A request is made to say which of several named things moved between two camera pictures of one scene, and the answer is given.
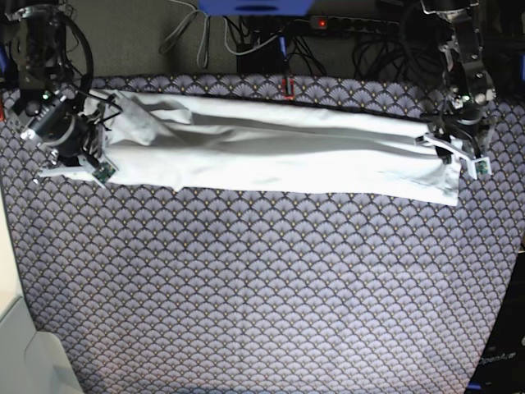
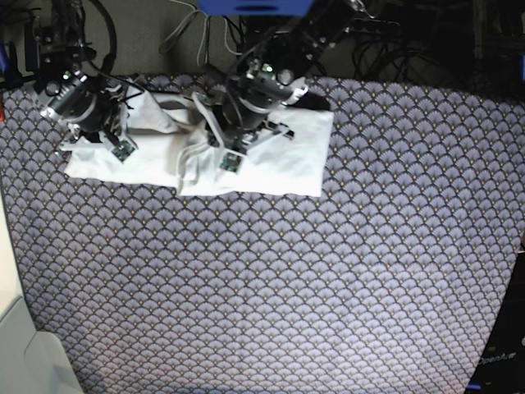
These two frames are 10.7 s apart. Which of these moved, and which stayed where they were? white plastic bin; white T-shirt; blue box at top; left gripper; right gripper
Moved: left gripper; white T-shirt; right gripper
Stayed: blue box at top; white plastic bin
